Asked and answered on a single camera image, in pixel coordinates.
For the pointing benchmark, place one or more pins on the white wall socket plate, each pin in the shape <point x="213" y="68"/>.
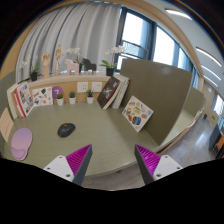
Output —
<point x="96" y="86"/>
<point x="82" y="87"/>

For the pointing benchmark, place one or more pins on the grey curtain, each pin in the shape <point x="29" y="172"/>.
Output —
<point x="83" y="30"/>

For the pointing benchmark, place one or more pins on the dark-framed window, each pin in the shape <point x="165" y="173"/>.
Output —
<point x="136" y="36"/>

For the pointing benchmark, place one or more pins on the round purple number sign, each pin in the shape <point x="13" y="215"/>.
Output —
<point x="57" y="90"/>

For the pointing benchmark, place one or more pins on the beige booklet with red text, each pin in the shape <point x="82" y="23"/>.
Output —
<point x="5" y="124"/>

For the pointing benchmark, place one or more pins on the black-cover book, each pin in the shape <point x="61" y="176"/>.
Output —
<point x="108" y="92"/>

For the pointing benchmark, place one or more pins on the wooden mannequin figure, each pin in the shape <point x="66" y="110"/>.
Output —
<point x="59" y="56"/>

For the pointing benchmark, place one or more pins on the purple mouse pad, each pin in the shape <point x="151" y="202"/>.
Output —
<point x="21" y="140"/>

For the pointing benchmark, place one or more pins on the wooden hand model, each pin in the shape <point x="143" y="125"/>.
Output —
<point x="45" y="63"/>

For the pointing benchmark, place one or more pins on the white card with stickers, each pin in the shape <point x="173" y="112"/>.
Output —
<point x="42" y="96"/>

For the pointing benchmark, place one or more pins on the black horse figure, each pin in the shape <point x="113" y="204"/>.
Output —
<point x="89" y="65"/>

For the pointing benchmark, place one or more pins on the thick white book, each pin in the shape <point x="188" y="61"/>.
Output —
<point x="11" y="100"/>

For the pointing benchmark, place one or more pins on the colourful food sticker card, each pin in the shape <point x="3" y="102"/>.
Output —
<point x="137" y="114"/>

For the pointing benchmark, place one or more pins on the black computer mouse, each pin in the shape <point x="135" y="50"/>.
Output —
<point x="66" y="130"/>

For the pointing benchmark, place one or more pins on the small succulent in white pot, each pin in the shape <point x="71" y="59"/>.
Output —
<point x="60" y="101"/>
<point x="72" y="99"/>
<point x="90" y="99"/>

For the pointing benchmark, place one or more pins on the light wooden desk shelf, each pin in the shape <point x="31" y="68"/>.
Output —
<point x="66" y="80"/>

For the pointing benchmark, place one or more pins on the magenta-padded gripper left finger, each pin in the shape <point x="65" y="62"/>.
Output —
<point x="58" y="166"/>

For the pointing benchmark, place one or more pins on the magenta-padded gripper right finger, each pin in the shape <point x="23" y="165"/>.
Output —
<point x="166" y="166"/>

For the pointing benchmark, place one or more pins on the white orchid in black pot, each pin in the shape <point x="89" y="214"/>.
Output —
<point x="110" y="71"/>
<point x="74" y="51"/>
<point x="33" y="76"/>

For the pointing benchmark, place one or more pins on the ceiling lights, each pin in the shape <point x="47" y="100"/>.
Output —
<point x="208" y="55"/>

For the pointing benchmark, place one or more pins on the pink horse figure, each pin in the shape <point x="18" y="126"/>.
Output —
<point x="72" y="66"/>

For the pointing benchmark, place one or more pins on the photo-cover magazine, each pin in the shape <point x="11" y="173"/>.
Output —
<point x="25" y="98"/>

